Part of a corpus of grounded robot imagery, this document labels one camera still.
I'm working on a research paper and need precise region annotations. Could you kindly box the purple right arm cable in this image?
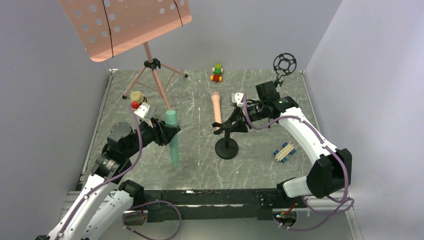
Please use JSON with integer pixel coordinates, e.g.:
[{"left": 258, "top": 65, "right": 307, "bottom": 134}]
[{"left": 241, "top": 94, "right": 355, "bottom": 232}]

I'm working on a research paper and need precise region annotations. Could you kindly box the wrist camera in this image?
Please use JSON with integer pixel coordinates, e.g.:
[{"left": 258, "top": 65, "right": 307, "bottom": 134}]
[
  {"left": 230, "top": 92, "right": 245, "bottom": 108},
  {"left": 131, "top": 101, "right": 156, "bottom": 128}
]

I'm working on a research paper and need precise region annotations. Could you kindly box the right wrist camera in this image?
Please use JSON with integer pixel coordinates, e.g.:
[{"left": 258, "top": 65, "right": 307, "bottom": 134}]
[{"left": 230, "top": 92, "right": 245, "bottom": 108}]

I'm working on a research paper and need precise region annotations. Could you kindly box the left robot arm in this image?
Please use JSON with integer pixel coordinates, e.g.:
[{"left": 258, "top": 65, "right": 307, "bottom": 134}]
[{"left": 36, "top": 118, "right": 181, "bottom": 240}]

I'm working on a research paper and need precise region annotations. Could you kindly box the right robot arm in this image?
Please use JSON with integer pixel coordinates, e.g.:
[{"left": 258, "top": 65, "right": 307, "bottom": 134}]
[{"left": 227, "top": 81, "right": 352, "bottom": 201}]

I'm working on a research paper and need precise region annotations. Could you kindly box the yellow toy microphone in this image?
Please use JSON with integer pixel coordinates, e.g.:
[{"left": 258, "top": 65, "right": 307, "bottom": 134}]
[{"left": 130, "top": 91, "right": 147, "bottom": 105}]

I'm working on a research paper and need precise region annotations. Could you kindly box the pink toy microphone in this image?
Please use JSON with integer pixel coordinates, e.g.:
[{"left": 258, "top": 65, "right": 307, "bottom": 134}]
[{"left": 211, "top": 91, "right": 222, "bottom": 124}]

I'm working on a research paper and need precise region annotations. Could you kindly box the black mic stand with clip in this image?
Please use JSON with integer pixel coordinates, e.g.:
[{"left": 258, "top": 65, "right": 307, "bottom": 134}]
[{"left": 211, "top": 120, "right": 239, "bottom": 160}]

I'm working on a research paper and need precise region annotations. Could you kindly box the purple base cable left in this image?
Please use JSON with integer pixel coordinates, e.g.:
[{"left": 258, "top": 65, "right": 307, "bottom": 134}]
[{"left": 122, "top": 200, "right": 183, "bottom": 240}]

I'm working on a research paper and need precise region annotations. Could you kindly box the pink music stand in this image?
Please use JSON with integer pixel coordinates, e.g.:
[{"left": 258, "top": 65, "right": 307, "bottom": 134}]
[{"left": 59, "top": 0, "right": 193, "bottom": 108}]

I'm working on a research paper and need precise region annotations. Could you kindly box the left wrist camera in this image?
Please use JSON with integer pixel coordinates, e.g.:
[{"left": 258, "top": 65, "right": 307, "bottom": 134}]
[{"left": 131, "top": 101, "right": 156, "bottom": 128}]

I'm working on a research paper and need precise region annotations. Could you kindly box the beige blue brick car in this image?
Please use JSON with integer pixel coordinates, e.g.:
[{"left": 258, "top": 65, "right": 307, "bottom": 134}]
[{"left": 273, "top": 142, "right": 296, "bottom": 163}]

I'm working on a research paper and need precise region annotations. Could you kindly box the green red brick car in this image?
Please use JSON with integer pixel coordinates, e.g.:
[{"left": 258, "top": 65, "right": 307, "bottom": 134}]
[{"left": 210, "top": 63, "right": 223, "bottom": 83}]

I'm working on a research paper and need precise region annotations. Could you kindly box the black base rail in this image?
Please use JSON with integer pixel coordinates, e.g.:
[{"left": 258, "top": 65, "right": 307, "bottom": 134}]
[{"left": 124, "top": 188, "right": 305, "bottom": 226}]

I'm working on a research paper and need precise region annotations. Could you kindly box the green toy microphone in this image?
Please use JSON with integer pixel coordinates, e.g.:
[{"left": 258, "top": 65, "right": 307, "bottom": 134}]
[{"left": 165, "top": 109, "right": 180, "bottom": 168}]

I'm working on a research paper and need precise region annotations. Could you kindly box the black shock-mount boom stand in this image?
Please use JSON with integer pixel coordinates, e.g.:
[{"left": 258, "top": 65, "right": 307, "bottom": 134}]
[{"left": 272, "top": 53, "right": 297, "bottom": 87}]

